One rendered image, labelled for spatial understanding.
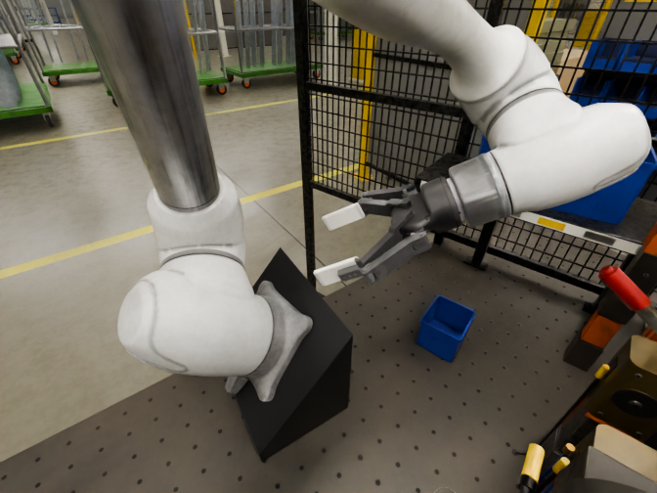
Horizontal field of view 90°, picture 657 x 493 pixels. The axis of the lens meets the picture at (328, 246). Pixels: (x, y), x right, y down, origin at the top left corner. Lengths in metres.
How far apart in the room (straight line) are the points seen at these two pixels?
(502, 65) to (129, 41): 0.42
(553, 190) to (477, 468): 0.53
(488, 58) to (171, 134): 0.40
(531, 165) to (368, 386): 0.56
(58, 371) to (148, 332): 1.55
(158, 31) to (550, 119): 0.44
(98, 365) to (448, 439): 1.63
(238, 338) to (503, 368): 0.62
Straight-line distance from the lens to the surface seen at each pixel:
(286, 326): 0.65
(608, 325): 0.92
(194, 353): 0.56
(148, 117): 0.47
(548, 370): 0.97
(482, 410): 0.84
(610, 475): 0.36
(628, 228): 0.89
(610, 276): 0.50
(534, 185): 0.46
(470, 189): 0.45
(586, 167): 0.47
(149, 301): 0.54
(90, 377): 1.97
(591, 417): 0.63
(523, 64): 0.52
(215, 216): 0.59
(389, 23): 0.28
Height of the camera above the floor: 1.40
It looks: 37 degrees down
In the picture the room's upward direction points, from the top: straight up
